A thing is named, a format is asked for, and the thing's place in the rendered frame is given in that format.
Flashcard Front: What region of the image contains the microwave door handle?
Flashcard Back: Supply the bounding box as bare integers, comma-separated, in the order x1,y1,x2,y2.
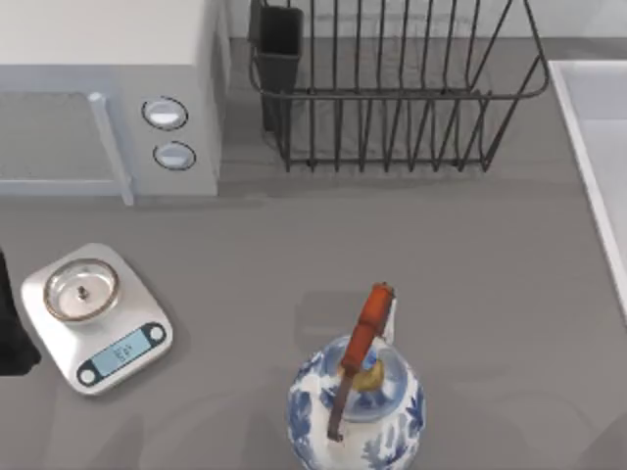
86,91,135,207

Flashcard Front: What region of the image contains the black cutlery holder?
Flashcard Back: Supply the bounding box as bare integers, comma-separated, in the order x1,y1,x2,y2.
248,0,306,132

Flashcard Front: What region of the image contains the large microwave knob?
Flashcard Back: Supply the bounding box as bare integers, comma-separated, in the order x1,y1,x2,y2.
140,95,190,132

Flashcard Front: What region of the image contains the dark wire dish rack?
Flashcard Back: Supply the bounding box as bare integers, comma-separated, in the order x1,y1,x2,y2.
248,0,551,174

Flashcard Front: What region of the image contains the pale microwave oven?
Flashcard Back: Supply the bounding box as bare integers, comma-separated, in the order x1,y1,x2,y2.
0,0,231,207

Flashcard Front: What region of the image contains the small microwave knob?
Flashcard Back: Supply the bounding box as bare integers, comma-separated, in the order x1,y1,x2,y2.
152,140,198,172

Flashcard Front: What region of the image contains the blue and white teapot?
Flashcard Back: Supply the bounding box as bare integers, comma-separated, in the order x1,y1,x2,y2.
285,281,427,470

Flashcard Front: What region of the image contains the white kitchen scale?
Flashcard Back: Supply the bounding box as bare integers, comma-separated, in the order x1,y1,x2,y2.
20,242,174,397

